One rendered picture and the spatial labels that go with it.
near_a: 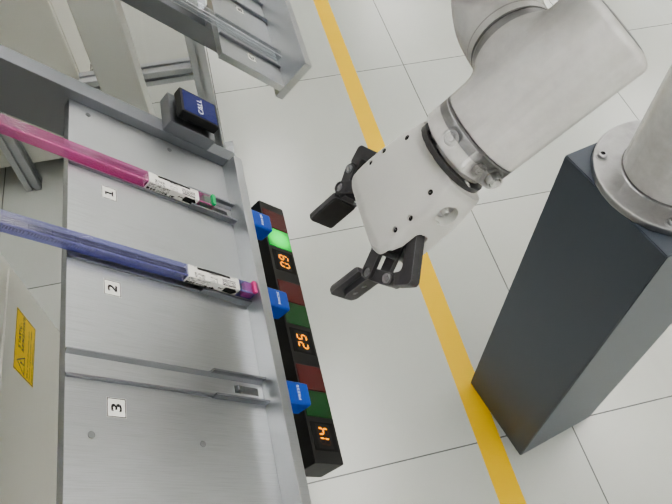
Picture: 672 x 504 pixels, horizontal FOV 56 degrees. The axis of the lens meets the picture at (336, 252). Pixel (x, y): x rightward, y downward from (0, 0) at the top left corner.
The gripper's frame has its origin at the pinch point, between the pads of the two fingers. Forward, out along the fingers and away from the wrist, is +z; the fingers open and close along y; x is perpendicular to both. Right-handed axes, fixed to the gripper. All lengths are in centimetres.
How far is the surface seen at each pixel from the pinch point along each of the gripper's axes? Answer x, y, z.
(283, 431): 3.6, -15.5, 8.5
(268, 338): 3.6, -6.2, 8.1
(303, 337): -4.7, -2.7, 11.2
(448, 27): -104, 135, 6
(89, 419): 20.7, -15.3, 10.2
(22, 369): 12.3, 7.6, 44.4
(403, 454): -64, 1, 45
